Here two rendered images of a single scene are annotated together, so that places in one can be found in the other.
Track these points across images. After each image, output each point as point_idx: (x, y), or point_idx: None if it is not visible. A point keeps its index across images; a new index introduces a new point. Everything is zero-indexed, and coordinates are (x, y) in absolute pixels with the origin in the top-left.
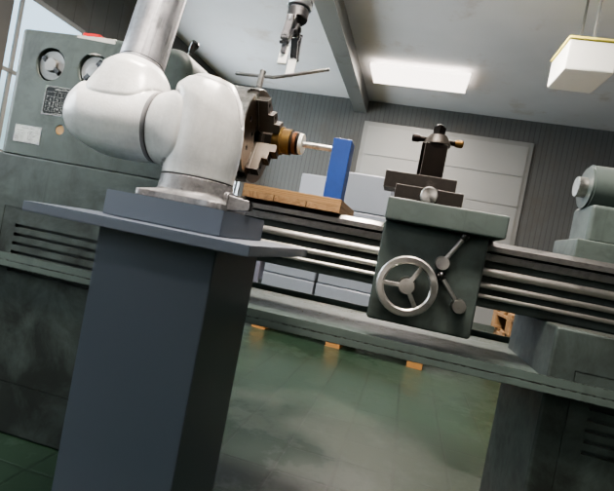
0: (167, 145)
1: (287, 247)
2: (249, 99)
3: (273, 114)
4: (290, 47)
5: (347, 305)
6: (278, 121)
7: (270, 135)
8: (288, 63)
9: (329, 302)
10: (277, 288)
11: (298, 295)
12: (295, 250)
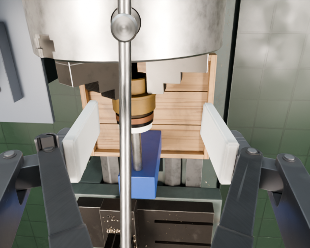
0: None
1: (8, 120)
2: (32, 49)
3: (88, 87)
4: (228, 191)
5: (226, 120)
6: (112, 90)
7: (146, 65)
8: (216, 137)
9: (228, 105)
10: (234, 51)
11: (231, 75)
12: (21, 122)
